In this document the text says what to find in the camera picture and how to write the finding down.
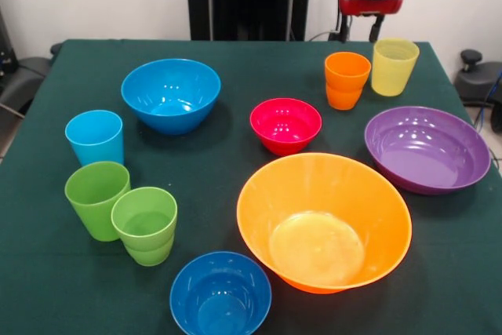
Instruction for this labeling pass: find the large orange bowl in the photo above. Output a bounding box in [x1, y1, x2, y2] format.
[236, 152, 413, 295]

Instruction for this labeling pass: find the yellow translucent cup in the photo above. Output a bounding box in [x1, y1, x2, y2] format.
[370, 38, 420, 97]

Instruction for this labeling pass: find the black pedestal base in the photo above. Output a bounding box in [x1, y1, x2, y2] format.
[453, 49, 502, 134]
[0, 5, 54, 116]

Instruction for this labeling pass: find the light green cup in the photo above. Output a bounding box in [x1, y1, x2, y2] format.
[110, 187, 178, 252]
[123, 232, 176, 268]

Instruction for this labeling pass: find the dark blue small bowl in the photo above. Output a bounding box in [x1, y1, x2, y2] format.
[169, 250, 273, 335]

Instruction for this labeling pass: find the light blue bowl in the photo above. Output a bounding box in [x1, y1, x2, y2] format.
[120, 58, 222, 137]

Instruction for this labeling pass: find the dark green tablecloth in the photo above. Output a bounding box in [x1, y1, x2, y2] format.
[0, 38, 502, 335]

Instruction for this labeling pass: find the light blue cup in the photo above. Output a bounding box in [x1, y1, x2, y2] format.
[64, 109, 126, 167]

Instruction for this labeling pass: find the purple bowl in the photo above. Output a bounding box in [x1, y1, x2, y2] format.
[363, 105, 492, 196]

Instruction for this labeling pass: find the orange cup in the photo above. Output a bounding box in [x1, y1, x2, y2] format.
[326, 86, 364, 111]
[324, 51, 372, 91]

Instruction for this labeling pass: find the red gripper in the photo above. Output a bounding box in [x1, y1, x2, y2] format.
[338, 0, 405, 44]

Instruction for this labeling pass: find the pink-red small bowl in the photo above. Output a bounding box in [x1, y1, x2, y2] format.
[249, 97, 323, 157]

